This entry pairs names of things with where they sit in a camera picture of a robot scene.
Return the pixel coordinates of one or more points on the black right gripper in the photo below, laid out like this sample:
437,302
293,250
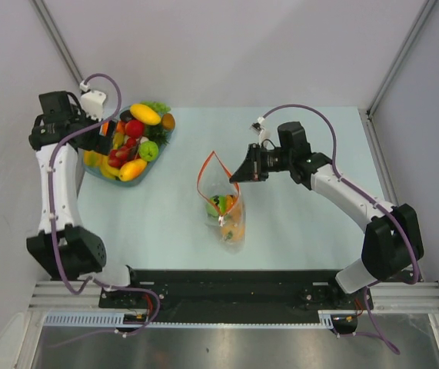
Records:
251,169

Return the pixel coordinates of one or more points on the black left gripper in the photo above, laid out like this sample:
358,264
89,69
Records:
101,144

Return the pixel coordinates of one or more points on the green watermelon ball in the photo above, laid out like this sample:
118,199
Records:
216,206

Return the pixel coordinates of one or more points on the clear zip bag orange zipper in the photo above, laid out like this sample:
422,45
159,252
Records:
213,179

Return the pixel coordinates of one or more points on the orange tangerine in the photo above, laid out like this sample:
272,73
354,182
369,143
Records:
230,200

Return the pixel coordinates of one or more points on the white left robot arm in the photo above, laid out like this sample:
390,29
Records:
62,246

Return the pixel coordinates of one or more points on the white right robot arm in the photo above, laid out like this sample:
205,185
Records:
392,237

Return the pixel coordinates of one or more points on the yellow banana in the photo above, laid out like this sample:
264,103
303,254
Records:
111,163

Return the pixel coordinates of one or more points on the dark purple fruit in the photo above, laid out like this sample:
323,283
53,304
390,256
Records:
126,116

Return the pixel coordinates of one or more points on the red pomegranate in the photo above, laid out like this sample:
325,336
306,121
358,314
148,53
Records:
134,128

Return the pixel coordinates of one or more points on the yellow orange mango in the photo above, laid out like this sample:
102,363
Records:
132,169

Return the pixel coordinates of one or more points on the blue-grey fruit tray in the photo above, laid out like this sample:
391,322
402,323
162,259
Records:
127,152

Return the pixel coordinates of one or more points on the green custard apple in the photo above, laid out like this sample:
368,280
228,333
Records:
148,151

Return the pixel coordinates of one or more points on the yellow lemon mango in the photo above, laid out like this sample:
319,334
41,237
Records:
145,114

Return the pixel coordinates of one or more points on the green pineapple leaves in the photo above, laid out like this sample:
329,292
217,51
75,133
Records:
158,134

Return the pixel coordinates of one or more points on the green grapes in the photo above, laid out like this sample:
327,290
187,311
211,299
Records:
158,106

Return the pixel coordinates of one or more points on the brown kiwi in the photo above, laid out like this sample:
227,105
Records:
168,122

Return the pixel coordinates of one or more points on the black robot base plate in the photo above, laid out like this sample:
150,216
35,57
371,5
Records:
238,297

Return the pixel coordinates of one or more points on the white cable duct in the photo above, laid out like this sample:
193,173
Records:
117,320

